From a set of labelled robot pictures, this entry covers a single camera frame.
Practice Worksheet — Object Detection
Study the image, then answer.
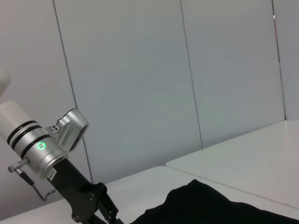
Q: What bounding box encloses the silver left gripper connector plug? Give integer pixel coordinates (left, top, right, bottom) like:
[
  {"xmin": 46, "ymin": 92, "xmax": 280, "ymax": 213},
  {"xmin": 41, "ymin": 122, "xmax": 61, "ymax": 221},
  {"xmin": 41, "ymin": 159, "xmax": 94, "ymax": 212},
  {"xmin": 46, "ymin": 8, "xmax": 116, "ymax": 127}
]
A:
[{"xmin": 7, "ymin": 157, "xmax": 30, "ymax": 174}]

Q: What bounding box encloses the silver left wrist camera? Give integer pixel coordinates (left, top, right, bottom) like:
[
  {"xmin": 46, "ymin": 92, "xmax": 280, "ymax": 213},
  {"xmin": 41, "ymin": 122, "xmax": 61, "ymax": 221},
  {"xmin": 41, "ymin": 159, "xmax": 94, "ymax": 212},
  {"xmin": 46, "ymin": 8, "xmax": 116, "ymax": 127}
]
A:
[{"xmin": 55, "ymin": 108, "xmax": 90, "ymax": 152}]

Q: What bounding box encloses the black shirt with FREE print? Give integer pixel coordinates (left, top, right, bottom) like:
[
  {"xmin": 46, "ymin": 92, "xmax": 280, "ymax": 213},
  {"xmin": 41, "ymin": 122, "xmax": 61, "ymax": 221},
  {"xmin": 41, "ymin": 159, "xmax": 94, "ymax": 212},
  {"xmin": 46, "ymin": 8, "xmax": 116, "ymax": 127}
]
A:
[{"xmin": 130, "ymin": 179, "xmax": 299, "ymax": 224}]

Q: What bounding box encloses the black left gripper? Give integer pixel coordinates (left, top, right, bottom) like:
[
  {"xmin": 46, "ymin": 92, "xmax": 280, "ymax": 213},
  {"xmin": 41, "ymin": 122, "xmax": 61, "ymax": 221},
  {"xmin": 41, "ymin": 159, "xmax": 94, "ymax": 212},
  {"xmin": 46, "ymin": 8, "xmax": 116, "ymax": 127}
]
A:
[{"xmin": 47, "ymin": 158, "xmax": 123, "ymax": 224}]

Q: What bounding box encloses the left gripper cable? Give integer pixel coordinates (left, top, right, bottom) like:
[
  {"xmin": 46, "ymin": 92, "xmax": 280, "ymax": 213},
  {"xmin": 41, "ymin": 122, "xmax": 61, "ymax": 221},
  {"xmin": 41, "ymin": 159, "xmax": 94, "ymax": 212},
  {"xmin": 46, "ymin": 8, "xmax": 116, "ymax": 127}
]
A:
[{"xmin": 19, "ymin": 172, "xmax": 57, "ymax": 202}]

